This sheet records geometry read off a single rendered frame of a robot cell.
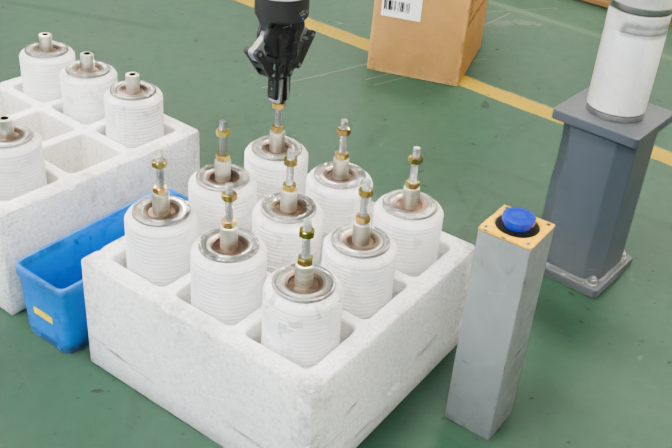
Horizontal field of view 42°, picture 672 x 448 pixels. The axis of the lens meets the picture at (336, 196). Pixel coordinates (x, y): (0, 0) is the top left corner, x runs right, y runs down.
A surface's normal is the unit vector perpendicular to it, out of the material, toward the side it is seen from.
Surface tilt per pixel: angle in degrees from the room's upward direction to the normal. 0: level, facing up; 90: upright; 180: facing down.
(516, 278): 90
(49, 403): 0
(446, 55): 90
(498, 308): 90
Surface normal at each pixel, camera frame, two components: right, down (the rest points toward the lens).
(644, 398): 0.07, -0.85
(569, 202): -0.65, 0.36
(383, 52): -0.33, 0.45
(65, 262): 0.80, 0.33
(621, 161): 0.07, 0.52
